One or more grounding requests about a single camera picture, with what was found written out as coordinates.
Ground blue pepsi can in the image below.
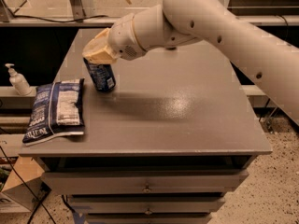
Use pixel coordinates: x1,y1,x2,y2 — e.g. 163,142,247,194
84,59,116,92

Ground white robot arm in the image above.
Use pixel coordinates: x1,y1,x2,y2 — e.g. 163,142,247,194
82,0,299,123

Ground grey drawer cabinet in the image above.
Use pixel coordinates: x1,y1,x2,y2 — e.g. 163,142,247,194
21,42,271,224

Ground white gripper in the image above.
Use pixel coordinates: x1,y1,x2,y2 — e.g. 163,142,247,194
82,13,146,64

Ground black cable on shelf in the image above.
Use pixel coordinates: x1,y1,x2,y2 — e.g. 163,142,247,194
8,0,108,24

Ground metal frame post left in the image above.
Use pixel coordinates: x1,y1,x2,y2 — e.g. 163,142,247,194
69,0,95,20

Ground black floor cable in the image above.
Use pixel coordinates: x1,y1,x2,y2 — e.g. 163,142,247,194
0,145,58,224

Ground blue chip bag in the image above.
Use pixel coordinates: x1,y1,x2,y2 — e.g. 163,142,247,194
22,78,85,146

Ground white pump bottle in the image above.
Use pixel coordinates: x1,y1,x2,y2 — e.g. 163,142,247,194
5,63,32,96

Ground cardboard box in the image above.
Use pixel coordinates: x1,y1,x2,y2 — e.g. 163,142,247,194
0,157,44,214

